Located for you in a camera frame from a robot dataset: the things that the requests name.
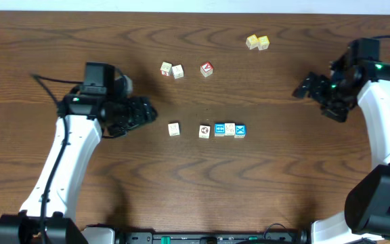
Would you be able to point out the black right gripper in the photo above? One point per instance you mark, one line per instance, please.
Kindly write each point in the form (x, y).
(338, 114)

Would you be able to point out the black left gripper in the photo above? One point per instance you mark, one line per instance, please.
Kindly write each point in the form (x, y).
(135, 113)

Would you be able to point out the plain wooden block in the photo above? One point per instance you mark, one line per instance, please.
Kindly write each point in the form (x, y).
(174, 129)

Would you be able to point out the wooden block blue X top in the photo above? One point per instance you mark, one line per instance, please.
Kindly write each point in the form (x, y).
(240, 131)

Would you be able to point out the wooden block number 8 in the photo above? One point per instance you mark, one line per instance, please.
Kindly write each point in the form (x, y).
(230, 129)

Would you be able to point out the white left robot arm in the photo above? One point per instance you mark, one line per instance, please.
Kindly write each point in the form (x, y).
(49, 213)

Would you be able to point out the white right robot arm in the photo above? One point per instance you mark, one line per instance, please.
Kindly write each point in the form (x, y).
(366, 84)

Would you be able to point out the wooden block red number 3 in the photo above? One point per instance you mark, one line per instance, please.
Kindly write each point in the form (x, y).
(166, 69)

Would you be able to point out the wooden block blue letter side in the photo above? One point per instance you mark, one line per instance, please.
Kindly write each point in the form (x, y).
(177, 71)

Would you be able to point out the yellow wooden block right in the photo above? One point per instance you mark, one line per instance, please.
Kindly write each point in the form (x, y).
(263, 42)

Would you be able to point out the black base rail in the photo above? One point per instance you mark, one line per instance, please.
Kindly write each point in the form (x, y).
(198, 238)

